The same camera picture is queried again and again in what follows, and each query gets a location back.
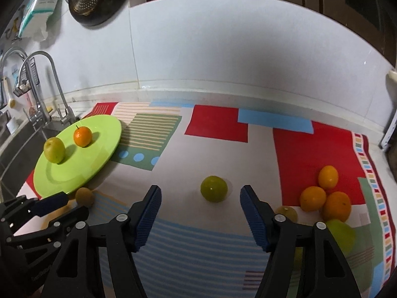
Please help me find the brown kiwi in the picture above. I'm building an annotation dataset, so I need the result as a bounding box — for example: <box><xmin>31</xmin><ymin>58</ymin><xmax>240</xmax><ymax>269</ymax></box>
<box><xmin>75</xmin><ymin>187</ymin><xmax>95</xmax><ymax>208</ymax></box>

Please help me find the white plastic rack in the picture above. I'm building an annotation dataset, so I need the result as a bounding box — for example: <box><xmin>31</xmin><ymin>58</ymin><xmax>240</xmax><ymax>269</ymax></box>
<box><xmin>380</xmin><ymin>82</ymin><xmax>397</xmax><ymax>152</ymax></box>

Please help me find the steel sink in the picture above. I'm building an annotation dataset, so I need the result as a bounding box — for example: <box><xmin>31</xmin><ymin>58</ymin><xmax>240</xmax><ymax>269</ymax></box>
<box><xmin>0</xmin><ymin>116</ymin><xmax>78</xmax><ymax>202</ymax></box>

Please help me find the small tangerine with stem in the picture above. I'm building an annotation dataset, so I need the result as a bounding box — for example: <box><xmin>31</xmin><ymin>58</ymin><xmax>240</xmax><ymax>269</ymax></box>
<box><xmin>73</xmin><ymin>125</ymin><xmax>93</xmax><ymax>148</ymax></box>

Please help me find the light green apple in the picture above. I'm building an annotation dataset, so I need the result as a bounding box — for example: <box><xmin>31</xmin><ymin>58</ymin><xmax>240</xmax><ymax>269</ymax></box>
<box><xmin>326</xmin><ymin>219</ymin><xmax>356</xmax><ymax>254</ymax></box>

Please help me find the yellow-green citrus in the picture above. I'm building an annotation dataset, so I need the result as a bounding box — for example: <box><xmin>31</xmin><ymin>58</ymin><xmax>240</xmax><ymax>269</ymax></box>
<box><xmin>275</xmin><ymin>205</ymin><xmax>298</xmax><ymax>223</ymax></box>

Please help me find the cream spoon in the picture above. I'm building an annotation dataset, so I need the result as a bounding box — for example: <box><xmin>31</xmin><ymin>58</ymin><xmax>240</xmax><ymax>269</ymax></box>
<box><xmin>1</xmin><ymin>76</ymin><xmax>16</xmax><ymax>109</ymax></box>

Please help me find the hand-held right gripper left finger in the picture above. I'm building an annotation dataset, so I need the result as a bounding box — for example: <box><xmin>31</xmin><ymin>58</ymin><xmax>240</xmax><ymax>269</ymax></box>
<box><xmin>45</xmin><ymin>185</ymin><xmax>162</xmax><ymax>298</ymax></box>

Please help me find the yellow-green apple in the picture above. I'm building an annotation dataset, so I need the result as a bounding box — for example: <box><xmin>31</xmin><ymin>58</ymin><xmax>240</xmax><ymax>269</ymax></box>
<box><xmin>43</xmin><ymin>137</ymin><xmax>66</xmax><ymax>164</ymax></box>

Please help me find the orange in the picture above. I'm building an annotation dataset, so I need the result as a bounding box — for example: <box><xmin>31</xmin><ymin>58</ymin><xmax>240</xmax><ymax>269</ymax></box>
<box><xmin>299</xmin><ymin>186</ymin><xmax>327</xmax><ymax>212</ymax></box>
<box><xmin>321</xmin><ymin>191</ymin><xmax>352</xmax><ymax>223</ymax></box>
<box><xmin>318</xmin><ymin>165</ymin><xmax>339</xmax><ymax>190</ymax></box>

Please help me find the green citrus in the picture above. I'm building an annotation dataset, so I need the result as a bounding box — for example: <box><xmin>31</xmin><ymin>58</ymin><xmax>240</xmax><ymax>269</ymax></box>
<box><xmin>200</xmin><ymin>175</ymin><xmax>228</xmax><ymax>203</ymax></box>

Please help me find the colourful patterned mat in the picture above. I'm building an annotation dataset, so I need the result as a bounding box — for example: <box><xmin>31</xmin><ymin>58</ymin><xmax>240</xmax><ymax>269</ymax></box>
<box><xmin>19</xmin><ymin>101</ymin><xmax>397</xmax><ymax>298</ymax></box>

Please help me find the steel kitchen faucet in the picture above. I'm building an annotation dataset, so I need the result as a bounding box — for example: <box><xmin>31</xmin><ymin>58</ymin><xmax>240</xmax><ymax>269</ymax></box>
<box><xmin>17</xmin><ymin>50</ymin><xmax>82</xmax><ymax>126</ymax></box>

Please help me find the green plate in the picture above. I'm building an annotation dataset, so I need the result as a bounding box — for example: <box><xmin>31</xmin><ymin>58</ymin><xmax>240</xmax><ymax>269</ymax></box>
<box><xmin>33</xmin><ymin>115</ymin><xmax>122</xmax><ymax>197</ymax></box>

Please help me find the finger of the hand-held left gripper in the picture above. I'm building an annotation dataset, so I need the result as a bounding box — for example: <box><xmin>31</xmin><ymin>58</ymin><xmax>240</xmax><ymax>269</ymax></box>
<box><xmin>6</xmin><ymin>207</ymin><xmax>90</xmax><ymax>256</ymax></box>
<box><xmin>0</xmin><ymin>192</ymin><xmax>69</xmax><ymax>224</ymax></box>

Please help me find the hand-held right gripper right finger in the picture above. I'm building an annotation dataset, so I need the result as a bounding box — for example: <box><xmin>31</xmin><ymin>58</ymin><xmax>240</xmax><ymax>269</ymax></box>
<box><xmin>240</xmin><ymin>185</ymin><xmax>362</xmax><ymax>298</ymax></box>

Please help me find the tissue pack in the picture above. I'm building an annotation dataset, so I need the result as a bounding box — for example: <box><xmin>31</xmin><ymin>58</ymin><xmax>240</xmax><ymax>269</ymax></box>
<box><xmin>18</xmin><ymin>0</ymin><xmax>61</xmax><ymax>41</ymax></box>

